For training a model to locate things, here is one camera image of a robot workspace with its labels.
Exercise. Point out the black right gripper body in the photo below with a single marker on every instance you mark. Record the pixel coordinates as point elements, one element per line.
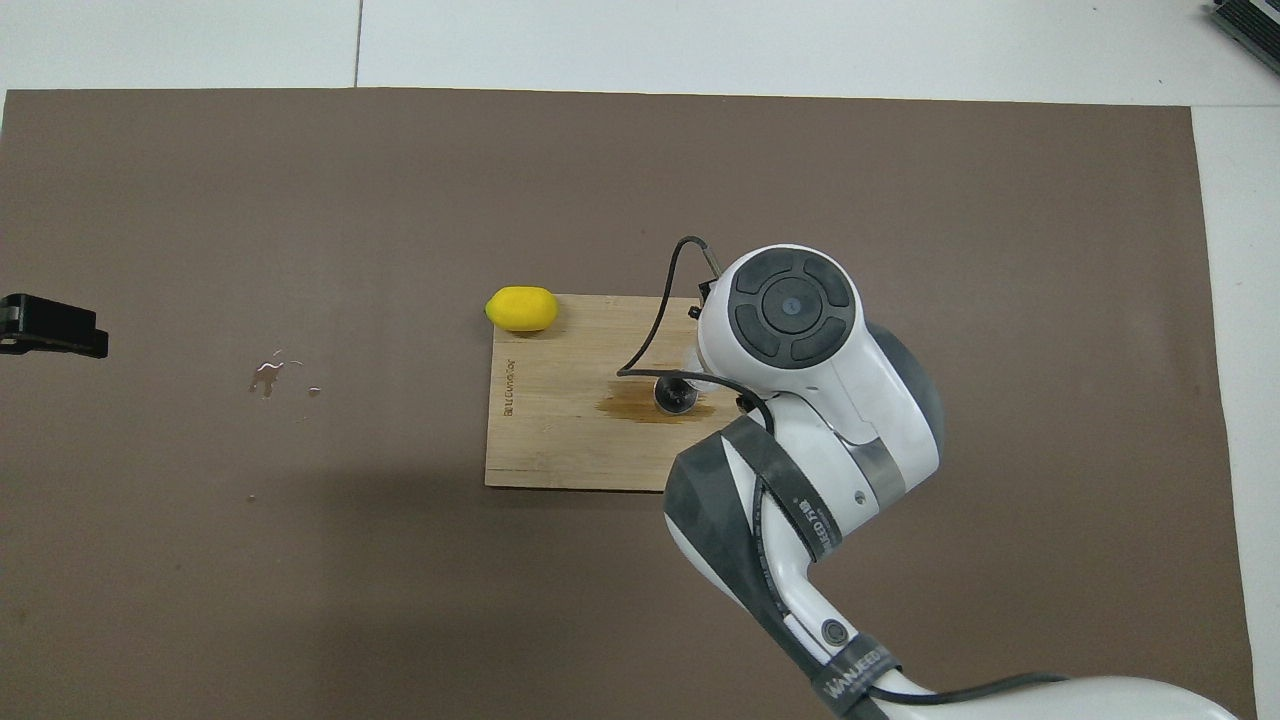
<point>702,302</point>

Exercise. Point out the steel double jigger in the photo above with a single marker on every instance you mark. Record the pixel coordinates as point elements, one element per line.
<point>672,398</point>

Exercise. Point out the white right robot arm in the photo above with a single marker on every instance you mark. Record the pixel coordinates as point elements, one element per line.
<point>850,400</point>

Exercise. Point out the yellow lemon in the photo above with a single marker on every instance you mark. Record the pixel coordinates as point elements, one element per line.
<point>521,309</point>

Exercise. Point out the bamboo cutting board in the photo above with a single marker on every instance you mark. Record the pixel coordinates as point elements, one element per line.
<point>560,440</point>

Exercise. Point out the clear liquid spill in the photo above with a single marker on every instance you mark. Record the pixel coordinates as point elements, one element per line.
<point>265,375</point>

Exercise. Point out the brown table mat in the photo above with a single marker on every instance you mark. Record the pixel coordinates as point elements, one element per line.
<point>300,600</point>

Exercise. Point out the grey ribbed device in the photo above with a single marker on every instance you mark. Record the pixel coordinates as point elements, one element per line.
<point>1250,25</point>

